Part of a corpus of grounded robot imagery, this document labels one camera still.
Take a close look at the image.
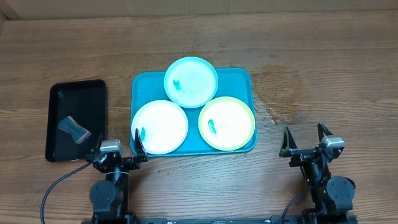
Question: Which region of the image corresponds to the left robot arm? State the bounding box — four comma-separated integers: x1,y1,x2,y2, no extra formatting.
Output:
90,130,148,224

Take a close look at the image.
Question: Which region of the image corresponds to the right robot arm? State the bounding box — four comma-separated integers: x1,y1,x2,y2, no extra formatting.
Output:
273,123,358,223

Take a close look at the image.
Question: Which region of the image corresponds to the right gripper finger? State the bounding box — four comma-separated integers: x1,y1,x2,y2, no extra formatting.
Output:
279,126,298,157
317,122,333,143

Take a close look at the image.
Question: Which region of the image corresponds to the yellow-green plate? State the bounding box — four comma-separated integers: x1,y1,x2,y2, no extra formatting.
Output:
198,96,256,151

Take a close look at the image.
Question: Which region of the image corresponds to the black plastic tray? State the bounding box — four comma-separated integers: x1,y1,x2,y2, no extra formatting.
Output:
45,79,108,162

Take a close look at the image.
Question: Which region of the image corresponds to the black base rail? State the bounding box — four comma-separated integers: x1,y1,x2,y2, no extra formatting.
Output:
81,214,358,224

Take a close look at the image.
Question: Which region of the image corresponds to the teal plastic tray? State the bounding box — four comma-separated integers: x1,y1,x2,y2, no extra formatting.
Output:
131,67,255,157

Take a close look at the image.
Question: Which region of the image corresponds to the dark bow-shaped sponge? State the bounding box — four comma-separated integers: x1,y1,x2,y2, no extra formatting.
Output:
58,116,91,144

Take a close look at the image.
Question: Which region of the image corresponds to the white plate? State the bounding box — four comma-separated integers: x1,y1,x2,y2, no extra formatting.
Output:
131,100,188,155

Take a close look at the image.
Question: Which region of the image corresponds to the light blue plate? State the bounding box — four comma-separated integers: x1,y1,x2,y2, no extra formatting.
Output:
164,57,218,108

